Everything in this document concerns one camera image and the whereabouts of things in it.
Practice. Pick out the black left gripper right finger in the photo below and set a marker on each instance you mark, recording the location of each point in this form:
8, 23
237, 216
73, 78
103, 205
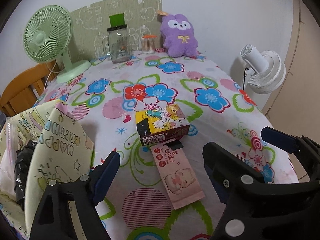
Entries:
271, 211

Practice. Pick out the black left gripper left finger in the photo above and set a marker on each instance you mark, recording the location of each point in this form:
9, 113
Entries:
53, 218

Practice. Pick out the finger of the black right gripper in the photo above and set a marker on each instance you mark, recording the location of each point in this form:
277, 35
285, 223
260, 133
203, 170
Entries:
226, 170
304, 149

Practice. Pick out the pink wet wipes pack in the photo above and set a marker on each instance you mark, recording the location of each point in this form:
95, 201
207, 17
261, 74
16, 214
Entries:
176, 173

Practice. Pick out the black plastic bag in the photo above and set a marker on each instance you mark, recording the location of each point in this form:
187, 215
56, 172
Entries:
22, 164

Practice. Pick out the cartoon tissue box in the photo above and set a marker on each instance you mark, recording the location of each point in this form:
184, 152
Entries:
158, 124

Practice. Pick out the clear pink packet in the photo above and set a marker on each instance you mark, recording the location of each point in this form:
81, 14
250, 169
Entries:
14, 140

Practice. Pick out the yellow fabric storage box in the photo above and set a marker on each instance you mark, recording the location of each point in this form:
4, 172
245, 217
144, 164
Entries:
63, 152

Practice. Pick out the floral tablecloth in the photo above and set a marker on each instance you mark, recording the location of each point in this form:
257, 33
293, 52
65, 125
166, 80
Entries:
105, 100

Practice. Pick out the white desk fan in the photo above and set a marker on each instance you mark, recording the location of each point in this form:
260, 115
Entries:
264, 72

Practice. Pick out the wooden chair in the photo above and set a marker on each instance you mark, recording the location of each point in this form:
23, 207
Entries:
22, 92

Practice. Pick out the purple plush bunny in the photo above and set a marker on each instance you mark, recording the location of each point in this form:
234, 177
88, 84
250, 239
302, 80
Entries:
178, 36

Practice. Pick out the cotton swab container orange lid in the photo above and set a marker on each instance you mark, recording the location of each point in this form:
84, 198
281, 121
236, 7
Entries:
148, 44

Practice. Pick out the glass jar with green lid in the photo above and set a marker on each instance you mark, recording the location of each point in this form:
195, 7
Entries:
118, 42

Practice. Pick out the green desk fan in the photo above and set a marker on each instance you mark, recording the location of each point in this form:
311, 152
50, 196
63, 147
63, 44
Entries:
46, 38

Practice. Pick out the green patterned cardboard panel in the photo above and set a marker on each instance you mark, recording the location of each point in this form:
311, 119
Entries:
90, 25

